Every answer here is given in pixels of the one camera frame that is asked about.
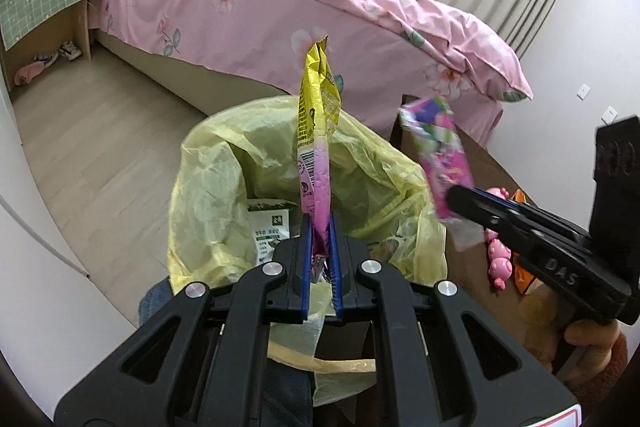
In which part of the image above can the colourful purple snack wrapper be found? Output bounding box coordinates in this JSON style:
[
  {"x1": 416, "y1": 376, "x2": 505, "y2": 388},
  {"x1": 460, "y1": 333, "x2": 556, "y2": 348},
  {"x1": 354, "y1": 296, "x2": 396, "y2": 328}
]
[{"x1": 399, "y1": 96, "x2": 484, "y2": 251}]

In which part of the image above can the green white paper carton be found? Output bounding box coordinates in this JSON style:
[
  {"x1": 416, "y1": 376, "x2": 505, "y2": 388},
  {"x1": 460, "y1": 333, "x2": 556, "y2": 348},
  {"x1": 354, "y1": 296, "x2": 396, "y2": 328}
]
[{"x1": 247, "y1": 198, "x2": 300, "y2": 265}]

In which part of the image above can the yellow pink snack wrapper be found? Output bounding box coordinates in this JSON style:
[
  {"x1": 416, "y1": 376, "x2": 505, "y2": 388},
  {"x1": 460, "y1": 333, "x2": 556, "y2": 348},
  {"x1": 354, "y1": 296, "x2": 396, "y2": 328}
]
[{"x1": 296, "y1": 37, "x2": 342, "y2": 257}]

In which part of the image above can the yellow trash bag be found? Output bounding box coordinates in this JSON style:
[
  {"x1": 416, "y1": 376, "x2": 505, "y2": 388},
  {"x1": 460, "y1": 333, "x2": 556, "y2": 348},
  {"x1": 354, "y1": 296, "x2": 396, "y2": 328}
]
[{"x1": 167, "y1": 95, "x2": 447, "y2": 407}]

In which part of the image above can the right hand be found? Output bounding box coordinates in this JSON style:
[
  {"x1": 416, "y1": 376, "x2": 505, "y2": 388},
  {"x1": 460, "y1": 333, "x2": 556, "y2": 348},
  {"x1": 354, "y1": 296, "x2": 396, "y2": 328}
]
[{"x1": 564, "y1": 320, "x2": 620, "y2": 388}]

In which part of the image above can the orange snack bag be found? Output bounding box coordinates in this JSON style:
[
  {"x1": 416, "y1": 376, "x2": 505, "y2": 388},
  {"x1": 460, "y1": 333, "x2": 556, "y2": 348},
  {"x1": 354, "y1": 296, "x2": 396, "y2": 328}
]
[{"x1": 508, "y1": 188, "x2": 544, "y2": 298}]

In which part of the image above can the pink plastic toy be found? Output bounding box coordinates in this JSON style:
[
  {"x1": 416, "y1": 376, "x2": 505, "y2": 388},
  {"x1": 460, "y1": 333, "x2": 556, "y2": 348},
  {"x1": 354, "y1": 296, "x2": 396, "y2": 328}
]
[{"x1": 482, "y1": 185, "x2": 516, "y2": 292}]

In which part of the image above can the white wardrobe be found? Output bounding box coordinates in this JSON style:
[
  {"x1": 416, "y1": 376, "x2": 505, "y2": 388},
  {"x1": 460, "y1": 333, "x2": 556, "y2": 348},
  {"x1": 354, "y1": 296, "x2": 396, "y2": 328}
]
[{"x1": 1, "y1": 92, "x2": 134, "y2": 419}]

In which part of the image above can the pink floral bed sheet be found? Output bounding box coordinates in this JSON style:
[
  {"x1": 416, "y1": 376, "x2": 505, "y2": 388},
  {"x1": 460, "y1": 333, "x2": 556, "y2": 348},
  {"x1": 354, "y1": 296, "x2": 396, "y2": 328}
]
[{"x1": 89, "y1": 0, "x2": 502, "y2": 144}]

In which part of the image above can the pink slipper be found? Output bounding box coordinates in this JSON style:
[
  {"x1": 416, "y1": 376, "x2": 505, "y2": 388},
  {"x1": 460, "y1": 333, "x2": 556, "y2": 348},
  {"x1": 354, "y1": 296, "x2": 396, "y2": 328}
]
[{"x1": 13, "y1": 61, "x2": 47, "y2": 86}]

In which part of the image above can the white sneaker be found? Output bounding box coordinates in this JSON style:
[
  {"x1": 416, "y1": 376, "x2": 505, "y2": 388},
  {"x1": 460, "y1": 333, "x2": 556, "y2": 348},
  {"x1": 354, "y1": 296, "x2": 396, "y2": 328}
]
[{"x1": 58, "y1": 41, "x2": 82, "y2": 62}]

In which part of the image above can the wooden bedside table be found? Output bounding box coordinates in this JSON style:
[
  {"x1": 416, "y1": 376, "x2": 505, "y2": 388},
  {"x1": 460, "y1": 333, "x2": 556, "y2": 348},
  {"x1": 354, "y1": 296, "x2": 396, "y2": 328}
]
[{"x1": 1, "y1": 0, "x2": 92, "y2": 90}]

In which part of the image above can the white wall socket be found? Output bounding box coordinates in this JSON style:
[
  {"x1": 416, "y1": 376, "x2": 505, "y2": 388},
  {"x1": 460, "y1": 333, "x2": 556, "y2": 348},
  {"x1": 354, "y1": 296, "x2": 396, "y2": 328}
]
[{"x1": 577, "y1": 83, "x2": 590, "y2": 101}]

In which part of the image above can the white wall switch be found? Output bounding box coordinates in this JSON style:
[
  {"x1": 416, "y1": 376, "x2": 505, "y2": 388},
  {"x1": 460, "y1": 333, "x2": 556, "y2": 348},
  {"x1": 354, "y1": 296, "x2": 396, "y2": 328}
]
[{"x1": 601, "y1": 106, "x2": 617, "y2": 124}]

